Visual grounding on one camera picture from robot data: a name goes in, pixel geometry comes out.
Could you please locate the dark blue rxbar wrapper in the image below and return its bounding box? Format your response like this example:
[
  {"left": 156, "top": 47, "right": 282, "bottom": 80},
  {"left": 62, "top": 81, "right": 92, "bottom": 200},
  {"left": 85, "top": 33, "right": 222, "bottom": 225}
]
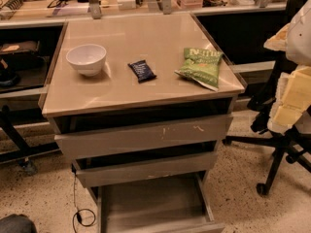
[{"left": 128, "top": 60, "right": 156, "bottom": 83}]

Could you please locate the grey drawer cabinet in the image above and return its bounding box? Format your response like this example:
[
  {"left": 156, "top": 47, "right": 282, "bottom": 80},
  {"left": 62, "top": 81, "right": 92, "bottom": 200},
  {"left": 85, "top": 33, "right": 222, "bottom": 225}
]
[{"left": 42, "top": 14, "right": 244, "bottom": 233}]

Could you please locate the top grey drawer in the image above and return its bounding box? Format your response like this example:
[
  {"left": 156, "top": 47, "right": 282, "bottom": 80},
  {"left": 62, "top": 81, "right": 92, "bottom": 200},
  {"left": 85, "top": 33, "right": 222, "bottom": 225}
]
[{"left": 55, "top": 114, "right": 232, "bottom": 159}]

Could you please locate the middle grey drawer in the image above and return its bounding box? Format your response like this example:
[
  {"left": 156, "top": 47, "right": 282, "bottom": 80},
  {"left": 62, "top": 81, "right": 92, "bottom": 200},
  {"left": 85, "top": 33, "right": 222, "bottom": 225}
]
[{"left": 76, "top": 151, "right": 217, "bottom": 187}]

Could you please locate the bottom open grey drawer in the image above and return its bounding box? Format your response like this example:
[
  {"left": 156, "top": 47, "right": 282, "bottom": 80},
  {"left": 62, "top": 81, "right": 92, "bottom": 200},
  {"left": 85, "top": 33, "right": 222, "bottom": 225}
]
[{"left": 98, "top": 173, "right": 225, "bottom": 233}]

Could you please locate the green chip bag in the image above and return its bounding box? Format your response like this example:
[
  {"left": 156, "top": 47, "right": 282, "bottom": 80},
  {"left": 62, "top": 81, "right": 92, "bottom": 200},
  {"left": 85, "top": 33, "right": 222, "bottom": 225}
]
[{"left": 175, "top": 48, "right": 223, "bottom": 91}]

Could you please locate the white ceramic bowl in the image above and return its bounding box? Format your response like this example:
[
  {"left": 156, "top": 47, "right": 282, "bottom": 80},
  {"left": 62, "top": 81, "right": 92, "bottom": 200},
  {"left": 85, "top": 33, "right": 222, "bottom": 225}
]
[{"left": 66, "top": 44, "right": 107, "bottom": 77}]

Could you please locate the black office chair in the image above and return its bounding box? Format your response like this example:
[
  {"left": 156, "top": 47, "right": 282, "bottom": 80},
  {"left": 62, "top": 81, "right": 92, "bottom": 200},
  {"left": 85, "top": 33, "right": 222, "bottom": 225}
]
[{"left": 223, "top": 0, "right": 311, "bottom": 195}]

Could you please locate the black cart leg with caster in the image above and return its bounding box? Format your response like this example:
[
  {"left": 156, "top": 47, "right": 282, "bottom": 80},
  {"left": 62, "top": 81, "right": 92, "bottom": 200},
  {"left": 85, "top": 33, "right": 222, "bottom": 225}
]
[{"left": 0, "top": 105, "right": 59, "bottom": 176}]

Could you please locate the dark shoe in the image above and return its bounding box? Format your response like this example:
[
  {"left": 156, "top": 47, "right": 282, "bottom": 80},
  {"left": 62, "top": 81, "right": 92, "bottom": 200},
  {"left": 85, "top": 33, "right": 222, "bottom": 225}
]
[{"left": 0, "top": 215, "right": 37, "bottom": 233}]

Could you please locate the black floor cable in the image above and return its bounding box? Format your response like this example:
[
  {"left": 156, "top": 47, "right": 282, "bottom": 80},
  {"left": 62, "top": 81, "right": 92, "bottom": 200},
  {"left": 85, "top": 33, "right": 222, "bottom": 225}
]
[{"left": 71, "top": 164, "right": 97, "bottom": 233}]

